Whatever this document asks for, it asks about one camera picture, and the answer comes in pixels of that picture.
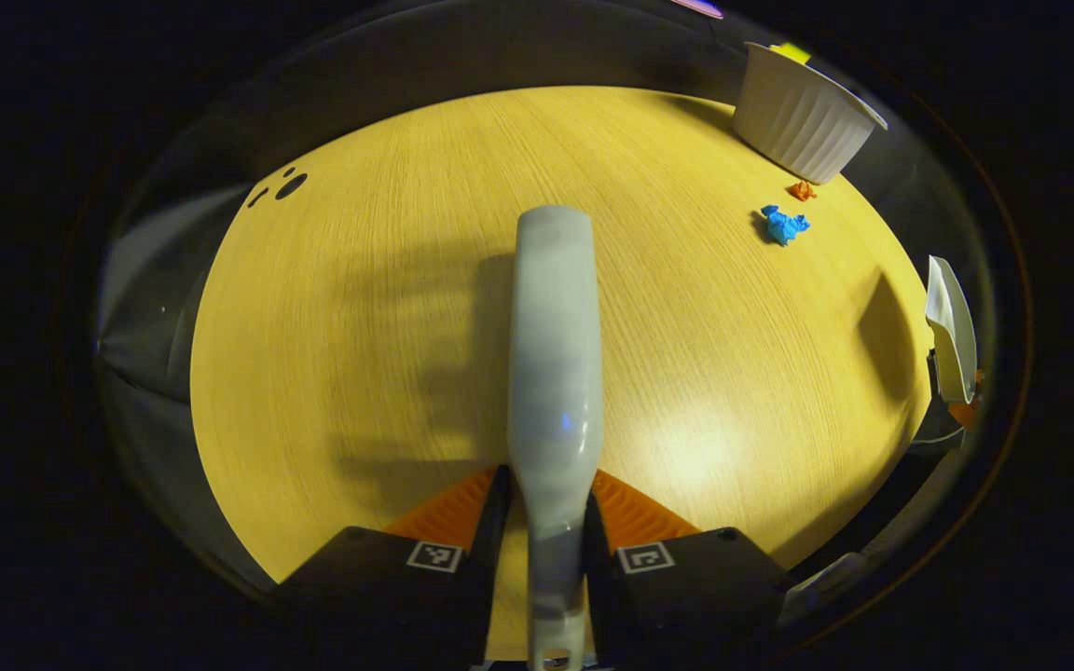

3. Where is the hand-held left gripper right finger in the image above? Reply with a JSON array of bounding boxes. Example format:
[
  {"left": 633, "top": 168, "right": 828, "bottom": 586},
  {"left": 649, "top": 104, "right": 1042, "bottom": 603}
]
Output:
[{"left": 584, "top": 469, "right": 794, "bottom": 671}]

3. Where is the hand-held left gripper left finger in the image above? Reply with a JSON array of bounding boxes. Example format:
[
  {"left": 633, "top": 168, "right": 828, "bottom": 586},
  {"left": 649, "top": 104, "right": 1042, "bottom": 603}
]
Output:
[{"left": 271, "top": 464, "right": 512, "bottom": 671}]

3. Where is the white dustpan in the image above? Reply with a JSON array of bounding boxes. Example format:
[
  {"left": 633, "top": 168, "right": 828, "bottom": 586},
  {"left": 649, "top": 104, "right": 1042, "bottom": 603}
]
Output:
[{"left": 925, "top": 255, "right": 979, "bottom": 404}]

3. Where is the small white broom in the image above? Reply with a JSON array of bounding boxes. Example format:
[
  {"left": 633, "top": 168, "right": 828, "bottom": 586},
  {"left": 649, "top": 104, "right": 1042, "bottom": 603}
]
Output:
[{"left": 507, "top": 205, "right": 605, "bottom": 671}]

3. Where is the blue paper scrap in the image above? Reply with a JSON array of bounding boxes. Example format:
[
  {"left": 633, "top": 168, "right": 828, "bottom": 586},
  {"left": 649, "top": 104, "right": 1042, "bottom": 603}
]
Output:
[{"left": 760, "top": 205, "right": 811, "bottom": 247}]

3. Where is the white ribbed garbage bin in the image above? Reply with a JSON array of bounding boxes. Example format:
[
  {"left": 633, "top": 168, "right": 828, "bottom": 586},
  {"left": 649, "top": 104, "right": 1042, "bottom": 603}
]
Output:
[{"left": 733, "top": 42, "right": 888, "bottom": 185}]

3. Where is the wooden desktop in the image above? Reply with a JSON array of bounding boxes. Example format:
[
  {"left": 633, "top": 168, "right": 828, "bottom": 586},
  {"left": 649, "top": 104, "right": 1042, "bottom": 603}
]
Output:
[{"left": 190, "top": 86, "right": 934, "bottom": 661}]

